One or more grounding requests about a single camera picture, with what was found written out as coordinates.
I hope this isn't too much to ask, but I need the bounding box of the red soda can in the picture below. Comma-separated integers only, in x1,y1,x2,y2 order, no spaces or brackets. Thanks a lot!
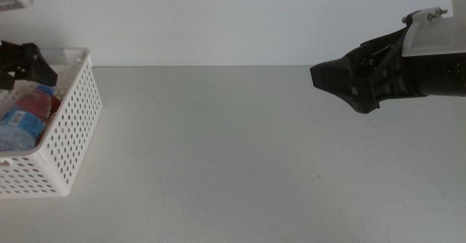
36,95,62,142

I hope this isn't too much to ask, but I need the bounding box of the clear water bottle blue cap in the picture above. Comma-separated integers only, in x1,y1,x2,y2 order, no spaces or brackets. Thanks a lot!
0,85,55,152

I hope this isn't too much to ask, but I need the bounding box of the white perforated plastic basket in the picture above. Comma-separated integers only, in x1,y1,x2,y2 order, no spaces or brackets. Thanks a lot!
0,47,103,199

